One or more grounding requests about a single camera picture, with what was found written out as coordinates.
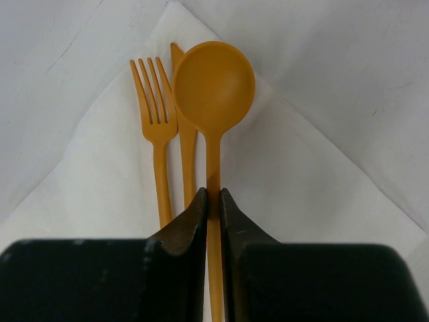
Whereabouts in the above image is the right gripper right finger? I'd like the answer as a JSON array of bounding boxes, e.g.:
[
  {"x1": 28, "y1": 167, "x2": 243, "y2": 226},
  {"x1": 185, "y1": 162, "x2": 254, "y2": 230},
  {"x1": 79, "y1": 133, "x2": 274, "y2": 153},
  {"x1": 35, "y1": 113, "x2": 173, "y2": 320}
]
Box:
[{"x1": 220, "y1": 189, "x2": 428, "y2": 321}]

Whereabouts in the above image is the orange plastic fork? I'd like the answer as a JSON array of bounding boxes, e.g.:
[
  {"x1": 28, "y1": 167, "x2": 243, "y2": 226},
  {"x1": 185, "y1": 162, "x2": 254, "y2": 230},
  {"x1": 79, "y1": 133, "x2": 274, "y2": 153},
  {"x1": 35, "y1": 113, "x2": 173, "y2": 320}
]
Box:
[{"x1": 129, "y1": 57, "x2": 178, "y2": 227}]

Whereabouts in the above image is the orange plastic knife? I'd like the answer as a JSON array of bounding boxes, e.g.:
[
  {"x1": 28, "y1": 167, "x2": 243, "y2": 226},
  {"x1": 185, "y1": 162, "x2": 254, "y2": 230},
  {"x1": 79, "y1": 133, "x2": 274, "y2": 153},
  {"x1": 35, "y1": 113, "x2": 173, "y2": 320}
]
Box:
[{"x1": 170, "y1": 42, "x2": 198, "y2": 211}]

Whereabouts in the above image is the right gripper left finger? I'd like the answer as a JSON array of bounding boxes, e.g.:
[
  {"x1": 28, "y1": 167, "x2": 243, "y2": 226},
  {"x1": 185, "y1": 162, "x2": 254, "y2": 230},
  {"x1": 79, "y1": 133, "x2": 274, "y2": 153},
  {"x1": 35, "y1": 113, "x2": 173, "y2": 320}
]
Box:
[{"x1": 1, "y1": 188, "x2": 207, "y2": 321}]

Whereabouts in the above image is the orange plastic spoon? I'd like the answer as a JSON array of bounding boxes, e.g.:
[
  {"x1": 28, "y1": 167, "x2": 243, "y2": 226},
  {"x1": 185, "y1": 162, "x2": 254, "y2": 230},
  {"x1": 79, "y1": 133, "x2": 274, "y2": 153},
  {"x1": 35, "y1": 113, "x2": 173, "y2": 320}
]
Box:
[{"x1": 172, "y1": 41, "x2": 255, "y2": 321}]

